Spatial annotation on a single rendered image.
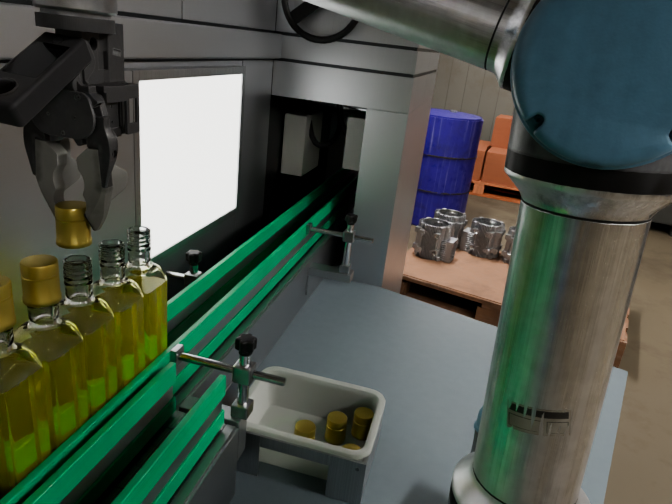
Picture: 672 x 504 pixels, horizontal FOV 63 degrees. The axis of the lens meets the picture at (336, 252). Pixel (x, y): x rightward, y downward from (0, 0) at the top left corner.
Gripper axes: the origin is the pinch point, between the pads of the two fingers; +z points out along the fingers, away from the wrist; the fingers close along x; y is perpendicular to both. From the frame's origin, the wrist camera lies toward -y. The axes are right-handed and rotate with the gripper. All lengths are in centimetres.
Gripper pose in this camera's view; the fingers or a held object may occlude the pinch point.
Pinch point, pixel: (73, 216)
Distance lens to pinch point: 65.4
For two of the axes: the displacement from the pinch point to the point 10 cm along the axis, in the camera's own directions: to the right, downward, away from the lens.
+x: -9.7, -1.8, 1.8
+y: 2.3, -3.2, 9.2
